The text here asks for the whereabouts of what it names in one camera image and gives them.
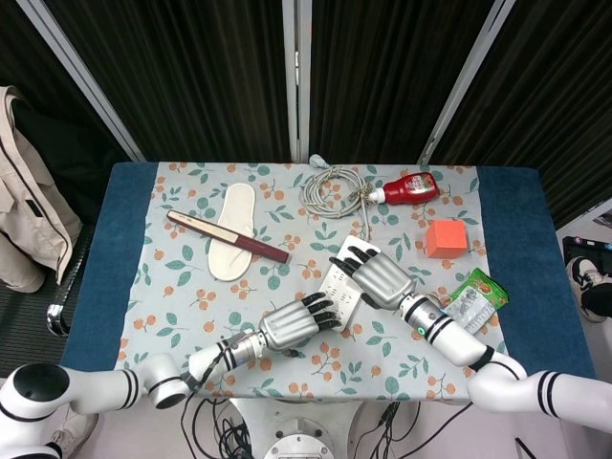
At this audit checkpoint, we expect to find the floral fruit print tablecloth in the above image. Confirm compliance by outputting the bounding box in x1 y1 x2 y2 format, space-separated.
114 161 509 401

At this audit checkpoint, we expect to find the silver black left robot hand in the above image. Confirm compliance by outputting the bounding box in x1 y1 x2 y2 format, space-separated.
257 292 346 360

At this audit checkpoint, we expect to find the white power strip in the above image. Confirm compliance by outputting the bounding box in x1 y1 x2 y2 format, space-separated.
317 233 380 334

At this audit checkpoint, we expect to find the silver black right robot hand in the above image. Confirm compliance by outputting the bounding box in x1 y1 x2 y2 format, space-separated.
328 245 418 313

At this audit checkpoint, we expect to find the black chair with chrome armrest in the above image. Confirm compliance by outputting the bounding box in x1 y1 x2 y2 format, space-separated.
0 85 131 339

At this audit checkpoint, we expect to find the green snack bag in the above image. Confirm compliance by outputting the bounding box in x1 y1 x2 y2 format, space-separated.
442 268 511 334

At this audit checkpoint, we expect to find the black pleated curtain panel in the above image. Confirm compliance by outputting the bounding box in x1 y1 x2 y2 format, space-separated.
427 0 612 231
309 0 503 164
0 0 131 164
42 0 293 162

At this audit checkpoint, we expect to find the white shoe insole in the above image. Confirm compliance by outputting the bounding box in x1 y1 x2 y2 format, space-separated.
207 184 260 282

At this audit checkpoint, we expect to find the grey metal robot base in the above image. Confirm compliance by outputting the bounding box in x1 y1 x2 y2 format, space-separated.
228 398 365 459

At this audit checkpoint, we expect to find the dark red folded fan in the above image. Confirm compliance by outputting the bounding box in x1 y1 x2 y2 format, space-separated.
165 208 292 265

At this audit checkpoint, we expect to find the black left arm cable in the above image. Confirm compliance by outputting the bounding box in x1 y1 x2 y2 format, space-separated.
184 338 243 391

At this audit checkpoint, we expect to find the white partition post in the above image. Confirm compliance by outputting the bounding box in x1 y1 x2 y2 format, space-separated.
416 0 518 166
16 0 147 163
281 0 313 164

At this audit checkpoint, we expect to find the black cable bundle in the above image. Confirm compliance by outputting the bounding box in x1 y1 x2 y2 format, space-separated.
180 398 474 459

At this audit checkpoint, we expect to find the black and white sneaker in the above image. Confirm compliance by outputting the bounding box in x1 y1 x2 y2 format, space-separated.
566 255 612 324

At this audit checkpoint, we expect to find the beige jacket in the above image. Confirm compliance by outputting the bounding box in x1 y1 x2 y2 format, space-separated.
0 85 83 294

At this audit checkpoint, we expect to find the black box with stickers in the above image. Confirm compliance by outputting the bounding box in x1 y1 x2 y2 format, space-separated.
561 234 612 262

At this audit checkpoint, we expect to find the red ketchup bottle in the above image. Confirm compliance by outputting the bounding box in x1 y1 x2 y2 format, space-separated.
366 171 441 208

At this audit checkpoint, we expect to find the orange cube block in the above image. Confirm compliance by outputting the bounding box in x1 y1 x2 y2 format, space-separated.
425 219 469 259

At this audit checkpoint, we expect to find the coiled grey power cable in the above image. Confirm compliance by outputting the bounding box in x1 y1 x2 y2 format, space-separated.
301 153 383 240

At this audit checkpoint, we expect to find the blue table cover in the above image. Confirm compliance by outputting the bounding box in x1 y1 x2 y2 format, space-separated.
60 161 597 380

